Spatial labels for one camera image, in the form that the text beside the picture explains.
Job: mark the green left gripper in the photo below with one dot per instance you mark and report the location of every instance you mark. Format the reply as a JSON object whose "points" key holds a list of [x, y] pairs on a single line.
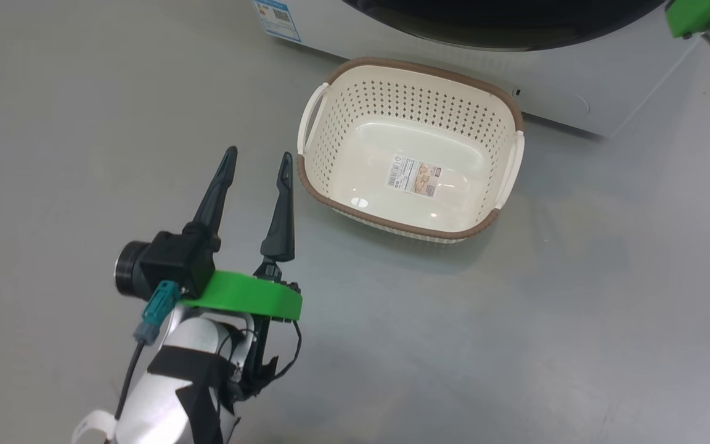
{"points": [[250, 296]]}

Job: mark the cream perforated laundry basket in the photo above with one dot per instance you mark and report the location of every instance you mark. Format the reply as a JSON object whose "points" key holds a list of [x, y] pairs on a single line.
{"points": [[355, 105]]}

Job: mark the teal left camera connector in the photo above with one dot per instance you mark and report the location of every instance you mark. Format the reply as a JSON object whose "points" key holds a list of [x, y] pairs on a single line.
{"points": [[158, 308]]}

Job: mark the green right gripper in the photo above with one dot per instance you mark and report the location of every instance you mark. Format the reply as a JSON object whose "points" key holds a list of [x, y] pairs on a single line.
{"points": [[694, 15]]}

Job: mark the blue white energy label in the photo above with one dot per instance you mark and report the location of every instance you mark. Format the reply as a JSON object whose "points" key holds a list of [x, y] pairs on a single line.
{"points": [[276, 17]]}

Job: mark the dark round washing machine door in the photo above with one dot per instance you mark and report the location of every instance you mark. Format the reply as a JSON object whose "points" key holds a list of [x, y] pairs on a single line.
{"points": [[503, 24]]}

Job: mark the basket product label sticker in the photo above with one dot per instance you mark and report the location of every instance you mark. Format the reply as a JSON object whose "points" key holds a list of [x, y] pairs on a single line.
{"points": [[415, 177]]}

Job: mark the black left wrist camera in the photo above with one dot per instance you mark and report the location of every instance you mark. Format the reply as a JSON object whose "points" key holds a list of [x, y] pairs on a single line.
{"points": [[173, 262]]}

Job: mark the white front-load washing machine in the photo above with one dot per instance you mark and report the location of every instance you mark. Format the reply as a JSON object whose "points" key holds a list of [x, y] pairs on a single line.
{"points": [[577, 74]]}

